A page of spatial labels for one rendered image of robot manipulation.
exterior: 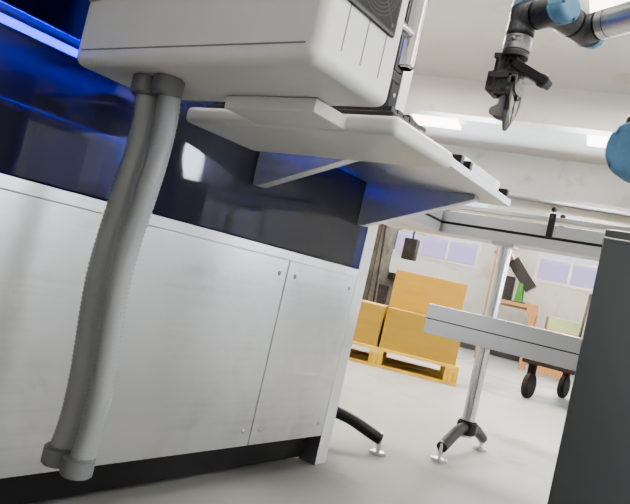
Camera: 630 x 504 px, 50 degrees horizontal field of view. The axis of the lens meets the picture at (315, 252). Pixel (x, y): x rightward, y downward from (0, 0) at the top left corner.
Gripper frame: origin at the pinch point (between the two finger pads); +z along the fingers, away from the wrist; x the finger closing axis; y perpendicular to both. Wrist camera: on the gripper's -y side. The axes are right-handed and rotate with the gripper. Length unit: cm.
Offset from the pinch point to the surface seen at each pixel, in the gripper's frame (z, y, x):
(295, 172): 28, 27, 51
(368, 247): 38, 39, -9
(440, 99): -176, 273, -502
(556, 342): 54, -3, -84
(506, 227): 15, 23, -82
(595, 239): 15, -10, -82
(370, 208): 27.1, 35.3, 0.8
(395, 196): 22.7, 28.0, 0.8
